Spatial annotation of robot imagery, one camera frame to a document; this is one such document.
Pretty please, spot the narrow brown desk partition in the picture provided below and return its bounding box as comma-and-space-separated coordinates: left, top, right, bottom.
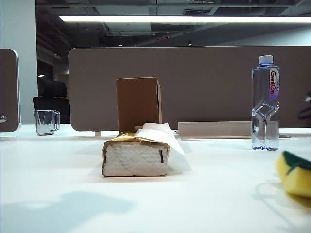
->
0, 48, 22, 133

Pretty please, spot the yellow sponge with green pad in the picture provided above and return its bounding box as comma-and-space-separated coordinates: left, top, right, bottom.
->
276, 150, 311, 198

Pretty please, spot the long ceiling light strip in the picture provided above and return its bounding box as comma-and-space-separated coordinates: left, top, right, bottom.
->
59, 15, 311, 24

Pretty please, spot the clear glass mug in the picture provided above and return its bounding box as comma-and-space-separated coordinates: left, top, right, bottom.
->
33, 109, 61, 136

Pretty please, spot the clear water bottle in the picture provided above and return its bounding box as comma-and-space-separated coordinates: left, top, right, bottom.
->
251, 55, 280, 152

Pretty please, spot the ceiling air vent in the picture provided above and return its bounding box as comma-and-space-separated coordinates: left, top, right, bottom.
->
184, 9, 210, 15

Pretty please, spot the black office chair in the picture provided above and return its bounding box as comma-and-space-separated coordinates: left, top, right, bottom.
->
33, 79, 71, 124

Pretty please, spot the wide brown desk partition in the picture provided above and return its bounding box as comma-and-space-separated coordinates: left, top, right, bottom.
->
68, 45, 311, 133

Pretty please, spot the beige desk cable rail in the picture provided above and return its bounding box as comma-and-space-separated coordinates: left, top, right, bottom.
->
178, 121, 253, 140

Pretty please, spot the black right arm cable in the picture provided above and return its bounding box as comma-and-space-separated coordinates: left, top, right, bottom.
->
297, 90, 311, 120

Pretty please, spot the gold tissue pack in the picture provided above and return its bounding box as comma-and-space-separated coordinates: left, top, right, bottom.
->
101, 131, 170, 177

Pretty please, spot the brown cardboard box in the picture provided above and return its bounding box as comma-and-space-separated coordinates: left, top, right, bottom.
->
116, 77, 163, 133

